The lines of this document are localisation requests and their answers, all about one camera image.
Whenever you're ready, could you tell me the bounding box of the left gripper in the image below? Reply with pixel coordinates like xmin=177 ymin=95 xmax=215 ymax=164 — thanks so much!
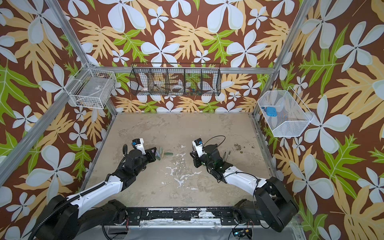
xmin=134 ymin=145 xmax=157 ymax=177

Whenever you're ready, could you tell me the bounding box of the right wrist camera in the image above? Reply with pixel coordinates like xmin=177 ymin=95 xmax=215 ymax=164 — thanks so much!
xmin=193 ymin=138 xmax=205 ymax=158

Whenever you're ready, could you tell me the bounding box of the white tape roll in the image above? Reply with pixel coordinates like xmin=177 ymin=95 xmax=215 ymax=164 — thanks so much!
xmin=171 ymin=84 xmax=184 ymax=93

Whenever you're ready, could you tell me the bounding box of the white wire basket left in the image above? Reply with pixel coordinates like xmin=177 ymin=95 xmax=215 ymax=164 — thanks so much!
xmin=66 ymin=68 xmax=117 ymax=109

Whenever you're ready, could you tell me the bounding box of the blue object in basket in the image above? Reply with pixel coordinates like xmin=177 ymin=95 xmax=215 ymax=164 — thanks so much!
xmin=264 ymin=107 xmax=278 ymax=117

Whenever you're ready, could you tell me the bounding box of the white wire basket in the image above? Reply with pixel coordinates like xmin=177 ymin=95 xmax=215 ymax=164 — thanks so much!
xmin=258 ymin=88 xmax=315 ymax=138
xmin=66 ymin=68 xmax=117 ymax=109

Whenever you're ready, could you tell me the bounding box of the white wire basket right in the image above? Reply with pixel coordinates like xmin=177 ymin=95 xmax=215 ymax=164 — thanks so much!
xmin=258 ymin=88 xmax=315 ymax=138

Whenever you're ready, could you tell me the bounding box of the black wire basket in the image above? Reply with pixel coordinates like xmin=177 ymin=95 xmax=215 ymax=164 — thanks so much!
xmin=128 ymin=63 xmax=222 ymax=96

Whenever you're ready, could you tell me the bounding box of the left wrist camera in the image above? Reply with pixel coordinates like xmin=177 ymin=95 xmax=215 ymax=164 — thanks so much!
xmin=132 ymin=138 xmax=146 ymax=155

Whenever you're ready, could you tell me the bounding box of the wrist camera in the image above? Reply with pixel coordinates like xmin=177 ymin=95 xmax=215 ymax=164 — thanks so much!
xmin=193 ymin=138 xmax=205 ymax=158
xmin=132 ymin=138 xmax=146 ymax=155

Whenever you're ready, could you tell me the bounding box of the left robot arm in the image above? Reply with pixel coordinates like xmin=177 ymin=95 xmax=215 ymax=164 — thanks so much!
xmin=29 ymin=144 xmax=157 ymax=240

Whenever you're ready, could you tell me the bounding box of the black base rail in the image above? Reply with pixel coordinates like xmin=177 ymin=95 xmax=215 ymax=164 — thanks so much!
xmin=98 ymin=206 xmax=241 ymax=226

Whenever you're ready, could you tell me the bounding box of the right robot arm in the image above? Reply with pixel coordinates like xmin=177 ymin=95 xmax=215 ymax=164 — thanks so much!
xmin=190 ymin=139 xmax=299 ymax=233

